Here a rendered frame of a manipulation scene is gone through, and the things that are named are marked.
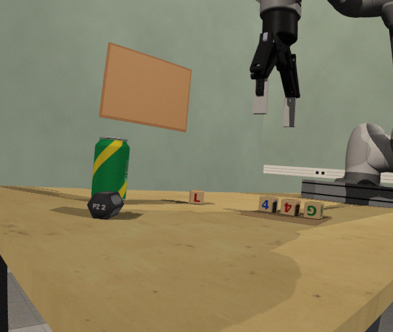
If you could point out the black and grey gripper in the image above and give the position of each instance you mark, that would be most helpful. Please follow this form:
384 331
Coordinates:
280 31

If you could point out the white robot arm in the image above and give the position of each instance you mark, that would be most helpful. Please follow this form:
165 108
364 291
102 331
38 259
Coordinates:
370 151

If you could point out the tan square mat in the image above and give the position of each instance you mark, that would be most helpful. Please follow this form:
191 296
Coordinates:
296 219

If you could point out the green and yellow drink can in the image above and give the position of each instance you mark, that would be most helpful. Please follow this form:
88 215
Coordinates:
110 169

